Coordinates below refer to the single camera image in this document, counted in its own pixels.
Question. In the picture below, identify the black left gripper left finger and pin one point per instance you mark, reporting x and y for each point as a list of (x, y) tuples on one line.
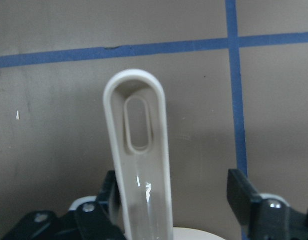
[(88, 218)]

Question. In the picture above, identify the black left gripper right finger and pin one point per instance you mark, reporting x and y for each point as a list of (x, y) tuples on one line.
[(263, 216)]

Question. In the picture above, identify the beige plastic dustpan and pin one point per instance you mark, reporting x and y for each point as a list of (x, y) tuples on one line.
[(135, 110)]

